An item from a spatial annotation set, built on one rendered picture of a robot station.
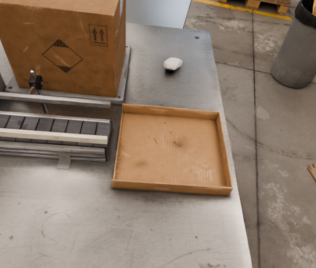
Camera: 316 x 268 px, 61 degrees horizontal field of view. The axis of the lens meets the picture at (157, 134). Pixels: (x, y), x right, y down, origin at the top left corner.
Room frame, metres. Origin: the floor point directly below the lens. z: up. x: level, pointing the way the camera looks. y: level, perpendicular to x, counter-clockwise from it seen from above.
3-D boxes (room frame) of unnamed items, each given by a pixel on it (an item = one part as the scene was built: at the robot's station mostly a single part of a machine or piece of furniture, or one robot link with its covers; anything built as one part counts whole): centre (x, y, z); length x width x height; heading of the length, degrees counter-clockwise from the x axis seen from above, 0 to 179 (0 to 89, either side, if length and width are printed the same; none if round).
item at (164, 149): (0.45, -0.04, 0.85); 0.30 x 0.26 x 0.04; 96
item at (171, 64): (0.82, -0.02, 0.85); 0.08 x 0.07 x 0.04; 113
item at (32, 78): (0.48, 0.33, 0.91); 0.07 x 0.03 x 0.16; 6
